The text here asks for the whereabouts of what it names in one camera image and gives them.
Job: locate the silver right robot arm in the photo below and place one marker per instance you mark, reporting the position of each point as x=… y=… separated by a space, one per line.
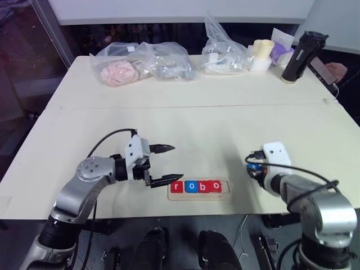
x=320 y=208

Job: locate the red letter r tile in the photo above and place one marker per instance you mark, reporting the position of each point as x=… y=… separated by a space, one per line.
x=178 y=187

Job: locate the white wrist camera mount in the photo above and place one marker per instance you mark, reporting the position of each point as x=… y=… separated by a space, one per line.
x=277 y=154
x=135 y=152

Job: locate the plastic bag with white items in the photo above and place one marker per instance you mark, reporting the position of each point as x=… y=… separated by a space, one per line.
x=225 y=54

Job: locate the red letter o tile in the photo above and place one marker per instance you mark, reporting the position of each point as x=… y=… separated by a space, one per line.
x=216 y=186

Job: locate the black floor bracket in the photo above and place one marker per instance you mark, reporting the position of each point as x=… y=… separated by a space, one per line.
x=267 y=250

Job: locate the wooden letter tray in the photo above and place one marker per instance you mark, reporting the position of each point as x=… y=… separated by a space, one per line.
x=201 y=197

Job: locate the cream plastic cups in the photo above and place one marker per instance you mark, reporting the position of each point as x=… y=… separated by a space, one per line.
x=263 y=49

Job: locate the dark rounded shape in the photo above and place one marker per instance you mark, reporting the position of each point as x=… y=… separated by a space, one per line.
x=152 y=249
x=218 y=250

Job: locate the blue letter o tile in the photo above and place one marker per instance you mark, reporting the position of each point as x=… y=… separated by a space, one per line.
x=191 y=187

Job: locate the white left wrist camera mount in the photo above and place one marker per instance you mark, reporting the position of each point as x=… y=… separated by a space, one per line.
x=135 y=152

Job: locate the white paper sheet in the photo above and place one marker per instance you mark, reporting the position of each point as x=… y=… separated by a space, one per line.
x=281 y=36

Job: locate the blue letter t tile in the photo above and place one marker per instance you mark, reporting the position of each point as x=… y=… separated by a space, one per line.
x=253 y=167

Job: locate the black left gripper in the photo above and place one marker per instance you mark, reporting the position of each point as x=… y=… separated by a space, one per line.
x=140 y=171

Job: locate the plastic bag with grey items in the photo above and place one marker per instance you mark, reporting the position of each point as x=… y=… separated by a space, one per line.
x=168 y=63

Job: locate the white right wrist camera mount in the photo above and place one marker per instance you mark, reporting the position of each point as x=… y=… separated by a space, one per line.
x=277 y=154

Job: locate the bystander bare hand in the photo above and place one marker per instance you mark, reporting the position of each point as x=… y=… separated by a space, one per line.
x=339 y=70

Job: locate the plastic bag with pink item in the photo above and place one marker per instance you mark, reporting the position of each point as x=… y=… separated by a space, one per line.
x=116 y=70

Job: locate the black drink bottle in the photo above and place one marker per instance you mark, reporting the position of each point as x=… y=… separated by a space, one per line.
x=301 y=57

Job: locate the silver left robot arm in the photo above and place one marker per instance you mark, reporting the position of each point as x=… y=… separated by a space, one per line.
x=81 y=182

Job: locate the red letter b tile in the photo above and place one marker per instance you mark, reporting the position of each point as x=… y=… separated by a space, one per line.
x=203 y=186

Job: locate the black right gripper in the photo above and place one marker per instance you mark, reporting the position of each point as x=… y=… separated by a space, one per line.
x=260 y=175

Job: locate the small white table clip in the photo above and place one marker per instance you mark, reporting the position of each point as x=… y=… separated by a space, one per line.
x=329 y=101

